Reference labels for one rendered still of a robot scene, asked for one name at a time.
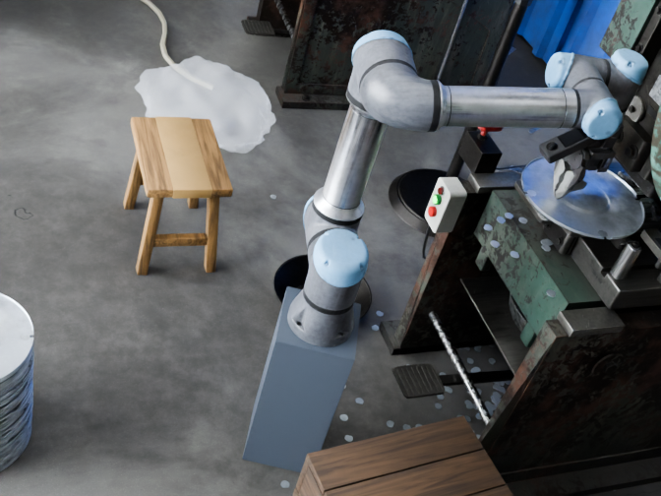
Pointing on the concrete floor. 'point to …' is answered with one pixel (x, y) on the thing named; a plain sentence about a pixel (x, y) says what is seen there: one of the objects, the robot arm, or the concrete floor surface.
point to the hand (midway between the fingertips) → (556, 193)
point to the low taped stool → (177, 180)
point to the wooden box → (405, 465)
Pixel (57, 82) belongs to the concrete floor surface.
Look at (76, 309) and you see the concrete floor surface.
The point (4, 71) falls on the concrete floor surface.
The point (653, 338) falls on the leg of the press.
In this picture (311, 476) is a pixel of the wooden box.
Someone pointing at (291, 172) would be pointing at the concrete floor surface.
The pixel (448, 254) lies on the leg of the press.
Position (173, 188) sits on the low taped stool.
